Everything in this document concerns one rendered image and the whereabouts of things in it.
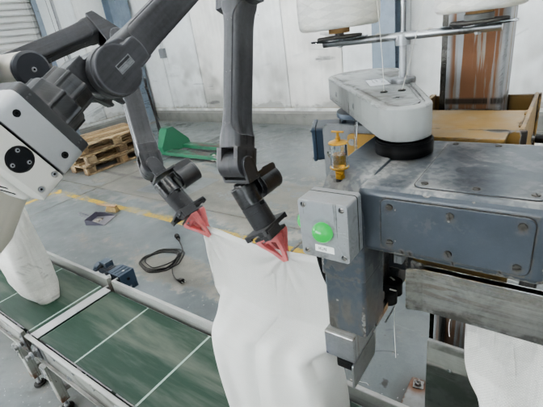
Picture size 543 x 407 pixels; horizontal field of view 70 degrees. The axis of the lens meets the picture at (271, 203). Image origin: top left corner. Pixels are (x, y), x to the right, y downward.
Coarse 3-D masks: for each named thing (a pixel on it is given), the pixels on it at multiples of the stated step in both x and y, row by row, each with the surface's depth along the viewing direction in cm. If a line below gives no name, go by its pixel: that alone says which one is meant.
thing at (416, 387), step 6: (414, 378) 178; (408, 384) 175; (414, 384) 174; (420, 384) 173; (408, 390) 173; (414, 390) 172; (420, 390) 172; (408, 396) 170; (414, 396) 170; (420, 396) 169; (402, 402) 168; (408, 402) 167; (414, 402) 167; (420, 402) 167
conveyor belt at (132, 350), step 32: (96, 320) 189; (128, 320) 186; (160, 320) 182; (64, 352) 171; (96, 352) 168; (128, 352) 166; (160, 352) 163; (192, 352) 161; (128, 384) 150; (160, 384) 148; (192, 384) 146
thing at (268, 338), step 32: (224, 256) 107; (256, 256) 95; (288, 256) 90; (224, 288) 113; (256, 288) 101; (288, 288) 94; (320, 288) 88; (224, 320) 109; (256, 320) 103; (288, 320) 98; (320, 320) 93; (224, 352) 111; (256, 352) 101; (288, 352) 96; (320, 352) 92; (224, 384) 117; (256, 384) 105; (288, 384) 97; (320, 384) 94
